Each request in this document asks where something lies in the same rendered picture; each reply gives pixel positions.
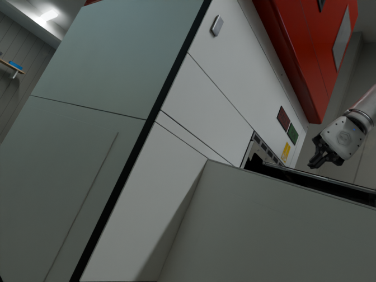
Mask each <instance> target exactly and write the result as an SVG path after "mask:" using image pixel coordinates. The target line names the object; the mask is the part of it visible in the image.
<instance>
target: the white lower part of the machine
mask: <svg viewBox="0 0 376 282"><path fill-rule="evenodd" d="M207 160H208V159H207V158H206V157H205V156H203V155H202V154H201V153H199V152H198V151H196V150H195V149H193V148H192V147H190V146H189V145H187V144H186V143H185V142H183V141H182V140H180V139H179V138H178V137H176V136H174V135H173V134H172V133H170V132H169V131H167V130H166V129H165V128H163V127H161V126H160V125H159V124H157V123H156V122H154V121H151V120H141V119H136V118H133V117H128V116H123V115H118V114H113V113H110V112H104V111H100V110H95V109H89V108H86V107H81V106H76V105H71V104H67V103H63V102H58V101H53V100H48V99H44V98H39V97H35V96H29V98H28V99H27V101H26V103H25V104H24V106H23V108H22V110H21V111H20V113H19V115H18V117H17V118H16V120H15V122H14V123H13V125H12V127H11V128H10V130H9V132H8V134H7V135H6V137H5V139H4V141H3V142H2V144H1V146H0V282H157V280H158V278H159V275H160V273H161V271H162V268H163V266H164V264H165V261H166V259H167V256H168V254H169V252H170V249H171V247H172V244H173V242H174V240H175V237H176V234H177V232H178V230H179V227H180V225H181V223H182V220H183V218H184V216H185V213H186V211H187V208H188V206H189V203H190V201H191V199H192V196H193V194H194V191H195V189H196V187H197V184H198V182H199V180H200V177H201V174H202V172H203V170H204V167H205V165H206V163H207Z"/></svg>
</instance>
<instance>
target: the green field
mask: <svg viewBox="0 0 376 282"><path fill-rule="evenodd" d="M288 134H289V135H290V137H291V138H292V140H293V142H294V143H295V144H296V141H297V138H298V134H297V132H296V131H295V129H294V127H293V126H292V125H291V127H290V129H289V132H288Z"/></svg>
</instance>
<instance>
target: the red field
mask: <svg viewBox="0 0 376 282"><path fill-rule="evenodd" d="M278 118H279V120H280V121H281V123H282V124H283V126H284V128H285V129H286V131H287V129H288V126H289V123H290V120H289V119H288V117H287V115H286V113H285V112H284V110H283V108H281V110H280V114H279V116H278Z"/></svg>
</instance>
